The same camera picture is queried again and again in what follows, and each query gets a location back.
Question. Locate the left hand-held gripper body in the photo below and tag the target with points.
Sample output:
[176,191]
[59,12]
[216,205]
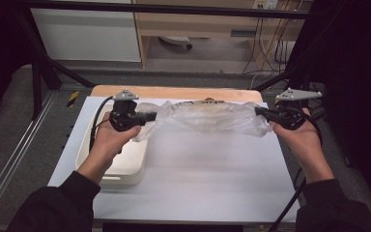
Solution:
[124,112]

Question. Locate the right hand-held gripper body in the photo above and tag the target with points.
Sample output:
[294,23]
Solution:
[291,116]

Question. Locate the clear plastic bag yellow smiley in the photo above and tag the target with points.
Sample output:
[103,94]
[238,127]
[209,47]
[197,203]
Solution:
[180,122]

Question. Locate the white plastic bin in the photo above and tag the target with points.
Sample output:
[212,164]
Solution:
[132,161]

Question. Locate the person's right hand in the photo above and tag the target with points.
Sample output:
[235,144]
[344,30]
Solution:
[306,145]

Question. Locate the person's left hand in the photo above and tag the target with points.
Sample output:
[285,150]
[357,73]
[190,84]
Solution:
[109,145]

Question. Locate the wooden table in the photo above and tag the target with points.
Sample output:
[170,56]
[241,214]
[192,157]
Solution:
[174,92]

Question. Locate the black metal stand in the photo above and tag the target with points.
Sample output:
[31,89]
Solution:
[37,83]
[302,77]

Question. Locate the yellow black tape marker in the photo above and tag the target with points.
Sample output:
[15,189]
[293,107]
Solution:
[73,99]

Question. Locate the grey chair base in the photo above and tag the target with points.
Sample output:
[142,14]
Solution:
[175,40]

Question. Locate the white cabinet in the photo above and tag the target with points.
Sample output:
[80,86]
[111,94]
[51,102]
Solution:
[83,35]

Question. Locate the wooden desk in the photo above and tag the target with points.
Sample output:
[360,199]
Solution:
[186,24]

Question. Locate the white power strip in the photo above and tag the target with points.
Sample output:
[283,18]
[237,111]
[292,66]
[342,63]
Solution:
[265,4]

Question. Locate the black metal frame bar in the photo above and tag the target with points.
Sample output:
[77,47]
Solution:
[174,9]

